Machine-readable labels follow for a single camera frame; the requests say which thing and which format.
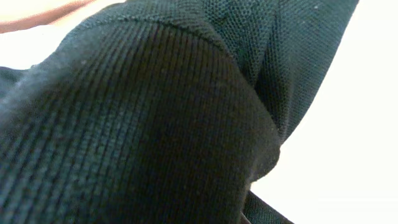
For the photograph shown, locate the black Sydrogen t-shirt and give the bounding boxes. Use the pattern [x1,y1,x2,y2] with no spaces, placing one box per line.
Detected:
[1,0,358,224]

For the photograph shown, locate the folded beige garment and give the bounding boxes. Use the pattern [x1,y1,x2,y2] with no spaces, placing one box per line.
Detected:
[1,1,397,223]

